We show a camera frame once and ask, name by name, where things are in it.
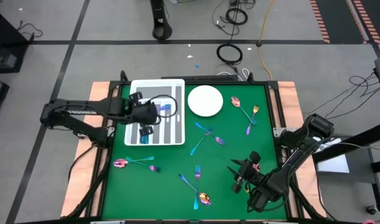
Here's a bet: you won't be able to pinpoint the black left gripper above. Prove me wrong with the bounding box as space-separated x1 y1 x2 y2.
124 91 159 125

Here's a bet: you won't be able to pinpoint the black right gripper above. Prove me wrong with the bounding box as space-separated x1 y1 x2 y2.
226 157 266 187

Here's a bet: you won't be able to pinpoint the white plastic cutlery tray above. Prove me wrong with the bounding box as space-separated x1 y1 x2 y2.
124 78 186 147

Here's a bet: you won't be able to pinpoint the wooden table board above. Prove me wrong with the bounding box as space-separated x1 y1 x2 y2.
60 81 327 218

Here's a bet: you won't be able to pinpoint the iridescent fork with gold head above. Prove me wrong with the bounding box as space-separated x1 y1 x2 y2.
245 105 260 136

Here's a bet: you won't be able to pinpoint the white round plate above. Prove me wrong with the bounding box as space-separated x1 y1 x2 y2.
187 85 224 118

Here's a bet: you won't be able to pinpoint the black power strip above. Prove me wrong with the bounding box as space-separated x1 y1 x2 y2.
161 74 239 82

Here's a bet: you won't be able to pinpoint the green table mat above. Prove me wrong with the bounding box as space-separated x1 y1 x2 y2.
102 83 288 220

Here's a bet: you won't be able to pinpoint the white panel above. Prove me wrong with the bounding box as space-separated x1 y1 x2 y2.
311 135 350 174

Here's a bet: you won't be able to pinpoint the black floor stand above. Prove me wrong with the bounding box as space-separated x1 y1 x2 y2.
150 0 173 40

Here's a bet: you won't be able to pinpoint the black cabinet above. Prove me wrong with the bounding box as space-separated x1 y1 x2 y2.
0 6 31 74

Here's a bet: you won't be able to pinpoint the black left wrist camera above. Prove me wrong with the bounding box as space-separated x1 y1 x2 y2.
138 125 154 138

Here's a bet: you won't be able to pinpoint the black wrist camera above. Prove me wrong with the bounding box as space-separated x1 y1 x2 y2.
249 151 262 165
138 125 154 138

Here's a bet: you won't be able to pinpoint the black gripper cable yellow tag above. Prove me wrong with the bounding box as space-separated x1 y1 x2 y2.
230 179 252 195

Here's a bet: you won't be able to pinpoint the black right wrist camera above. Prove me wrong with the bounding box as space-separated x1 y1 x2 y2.
249 151 262 165

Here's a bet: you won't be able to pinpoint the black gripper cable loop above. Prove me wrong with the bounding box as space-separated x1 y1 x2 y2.
148 94 179 125

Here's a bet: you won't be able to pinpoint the white cable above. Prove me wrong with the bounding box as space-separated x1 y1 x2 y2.
216 68 250 82

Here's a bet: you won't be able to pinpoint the coiled black cable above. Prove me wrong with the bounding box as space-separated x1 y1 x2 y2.
216 43 244 66
224 7 249 26

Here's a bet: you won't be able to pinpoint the black metal stand frame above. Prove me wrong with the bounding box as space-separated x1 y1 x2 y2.
311 121 380 212

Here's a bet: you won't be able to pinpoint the black floor cable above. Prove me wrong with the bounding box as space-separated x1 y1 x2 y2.
17 20 44 43

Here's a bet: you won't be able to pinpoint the black loose cables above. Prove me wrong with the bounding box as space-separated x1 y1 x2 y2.
320 73 380 121

